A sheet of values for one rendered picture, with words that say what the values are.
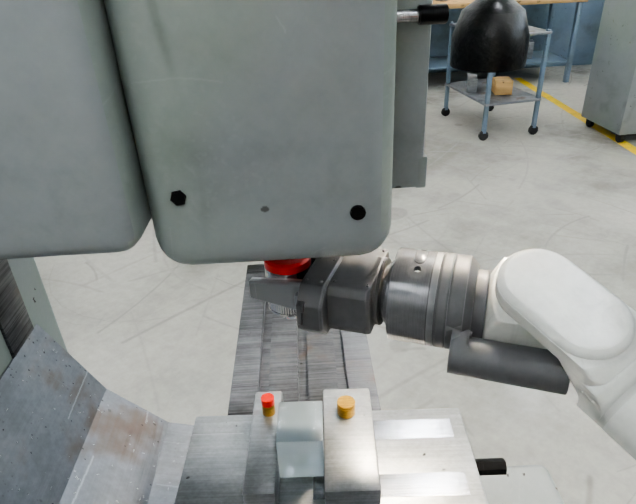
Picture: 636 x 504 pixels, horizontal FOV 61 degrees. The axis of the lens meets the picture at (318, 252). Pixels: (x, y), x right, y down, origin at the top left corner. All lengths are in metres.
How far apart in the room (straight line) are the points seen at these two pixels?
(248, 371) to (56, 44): 0.65
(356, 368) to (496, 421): 1.29
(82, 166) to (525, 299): 0.34
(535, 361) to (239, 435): 0.40
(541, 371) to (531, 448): 1.62
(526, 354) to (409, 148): 0.20
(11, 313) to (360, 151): 0.55
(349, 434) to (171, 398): 1.65
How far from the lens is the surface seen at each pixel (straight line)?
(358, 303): 0.48
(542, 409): 2.23
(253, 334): 0.99
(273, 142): 0.38
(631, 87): 4.89
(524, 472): 1.07
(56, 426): 0.82
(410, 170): 0.49
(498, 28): 0.55
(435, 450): 0.71
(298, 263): 0.52
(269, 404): 0.67
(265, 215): 0.40
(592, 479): 2.07
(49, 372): 0.84
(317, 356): 0.93
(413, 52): 0.46
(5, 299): 0.79
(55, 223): 0.42
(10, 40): 0.38
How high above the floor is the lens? 1.54
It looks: 30 degrees down
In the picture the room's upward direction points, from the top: 3 degrees counter-clockwise
